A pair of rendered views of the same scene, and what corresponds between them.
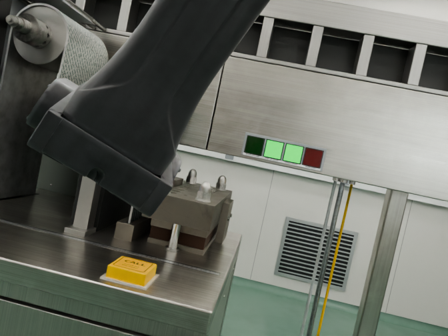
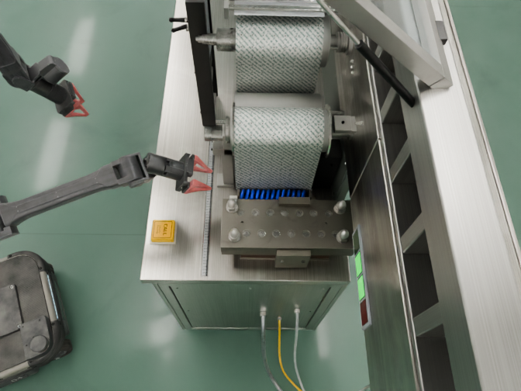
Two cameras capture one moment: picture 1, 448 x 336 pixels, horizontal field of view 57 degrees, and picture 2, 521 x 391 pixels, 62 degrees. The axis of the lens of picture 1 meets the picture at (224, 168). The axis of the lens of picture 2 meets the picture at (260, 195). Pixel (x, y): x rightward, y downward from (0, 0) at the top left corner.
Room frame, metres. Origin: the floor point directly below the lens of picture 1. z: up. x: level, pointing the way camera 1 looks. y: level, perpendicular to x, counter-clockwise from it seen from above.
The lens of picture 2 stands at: (0.94, -0.46, 2.23)
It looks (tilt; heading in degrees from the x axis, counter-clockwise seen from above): 62 degrees down; 80
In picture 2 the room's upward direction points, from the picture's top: 4 degrees clockwise
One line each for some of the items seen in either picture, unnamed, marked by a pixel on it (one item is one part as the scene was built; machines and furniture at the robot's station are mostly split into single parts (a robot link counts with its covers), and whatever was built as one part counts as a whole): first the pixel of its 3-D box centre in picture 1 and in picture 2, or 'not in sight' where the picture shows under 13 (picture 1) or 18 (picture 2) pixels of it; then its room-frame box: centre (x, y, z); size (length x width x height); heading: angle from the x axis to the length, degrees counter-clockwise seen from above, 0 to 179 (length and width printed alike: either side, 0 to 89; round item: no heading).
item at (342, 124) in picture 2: not in sight; (344, 123); (1.27, 0.22, 1.28); 0.06 x 0.05 x 0.02; 174
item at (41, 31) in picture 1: (33, 31); (227, 39); (0.98, 0.51, 1.33); 0.06 x 0.06 x 0.06; 84
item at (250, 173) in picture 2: not in sight; (274, 174); (1.08, 0.18, 1.11); 0.23 x 0.01 x 0.18; 174
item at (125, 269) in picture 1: (132, 271); (163, 230); (0.72, 0.12, 0.91); 0.07 x 0.07 x 0.02; 84
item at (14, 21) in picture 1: (17, 23); (206, 39); (0.92, 0.51, 1.33); 0.06 x 0.03 x 0.03; 174
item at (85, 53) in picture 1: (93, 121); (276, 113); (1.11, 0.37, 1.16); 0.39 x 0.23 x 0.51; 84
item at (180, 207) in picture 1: (194, 201); (287, 226); (1.11, 0.06, 1.00); 0.40 x 0.16 x 0.06; 174
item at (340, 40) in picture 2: not in sight; (338, 42); (1.29, 0.47, 1.33); 0.07 x 0.07 x 0.07; 84
